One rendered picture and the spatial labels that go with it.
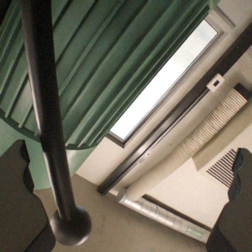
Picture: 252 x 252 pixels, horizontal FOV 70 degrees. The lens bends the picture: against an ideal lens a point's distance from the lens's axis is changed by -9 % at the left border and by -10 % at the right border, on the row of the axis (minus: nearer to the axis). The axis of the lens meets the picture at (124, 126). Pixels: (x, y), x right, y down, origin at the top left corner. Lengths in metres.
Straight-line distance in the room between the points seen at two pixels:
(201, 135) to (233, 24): 0.87
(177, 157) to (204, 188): 0.71
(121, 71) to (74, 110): 0.05
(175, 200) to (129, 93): 2.18
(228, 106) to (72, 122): 1.46
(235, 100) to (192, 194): 1.19
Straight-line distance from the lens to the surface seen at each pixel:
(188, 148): 1.66
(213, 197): 2.46
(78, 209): 0.17
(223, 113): 1.60
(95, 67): 0.16
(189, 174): 2.10
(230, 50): 1.60
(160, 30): 0.17
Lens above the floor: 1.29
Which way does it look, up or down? 23 degrees up
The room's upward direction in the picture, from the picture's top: 139 degrees counter-clockwise
